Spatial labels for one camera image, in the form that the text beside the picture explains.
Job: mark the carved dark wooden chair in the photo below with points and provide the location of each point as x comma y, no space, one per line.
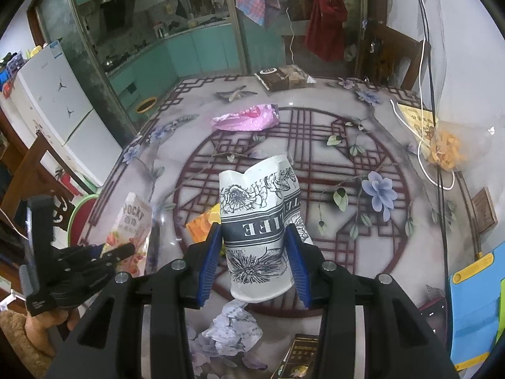
31,166

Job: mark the brown snack package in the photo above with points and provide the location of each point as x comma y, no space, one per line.
284,78

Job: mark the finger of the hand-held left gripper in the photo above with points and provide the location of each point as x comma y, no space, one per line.
98,256
86,282

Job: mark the brown handbag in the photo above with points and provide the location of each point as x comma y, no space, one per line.
299,4

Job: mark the dark box with gold print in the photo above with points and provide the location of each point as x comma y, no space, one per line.
298,357

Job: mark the plain wooden chair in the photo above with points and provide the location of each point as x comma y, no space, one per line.
394,59

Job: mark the yellow card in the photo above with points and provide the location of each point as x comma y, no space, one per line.
414,118

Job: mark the blue packets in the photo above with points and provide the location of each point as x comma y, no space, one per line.
10,71

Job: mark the white refrigerator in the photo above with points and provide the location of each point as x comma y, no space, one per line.
51,98

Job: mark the white strawberry snack box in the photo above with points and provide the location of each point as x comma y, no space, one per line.
132,225

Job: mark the crumpled white paper ball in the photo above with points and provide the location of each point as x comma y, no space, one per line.
232,327

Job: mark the black phone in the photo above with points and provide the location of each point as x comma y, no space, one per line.
434,308

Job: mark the pink plastic bag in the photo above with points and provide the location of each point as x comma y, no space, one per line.
246,119

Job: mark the small wooden box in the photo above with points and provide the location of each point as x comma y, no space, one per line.
485,210

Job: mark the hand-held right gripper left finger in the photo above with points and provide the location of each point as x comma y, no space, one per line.
211,260

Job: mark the white floral paper cup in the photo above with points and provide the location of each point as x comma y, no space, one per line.
252,213

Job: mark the red basin with green rim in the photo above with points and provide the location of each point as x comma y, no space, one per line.
79,221

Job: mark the teal kitchen cabinets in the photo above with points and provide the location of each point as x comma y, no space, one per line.
177,55

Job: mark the red hanging garment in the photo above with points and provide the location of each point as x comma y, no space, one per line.
325,23

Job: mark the black range hood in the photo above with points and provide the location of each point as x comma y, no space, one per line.
114,12

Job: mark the person's left forearm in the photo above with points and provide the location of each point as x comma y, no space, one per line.
15,341

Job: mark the yellow green waste bin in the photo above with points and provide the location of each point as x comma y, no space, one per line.
146,105

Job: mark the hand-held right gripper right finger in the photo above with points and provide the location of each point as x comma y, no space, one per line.
298,268

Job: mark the person's left hand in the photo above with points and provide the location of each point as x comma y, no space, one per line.
41,325

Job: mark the clear bag of orange snacks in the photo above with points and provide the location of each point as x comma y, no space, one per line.
446,150

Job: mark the yellow orange snack wrapper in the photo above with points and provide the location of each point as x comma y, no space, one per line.
201,225

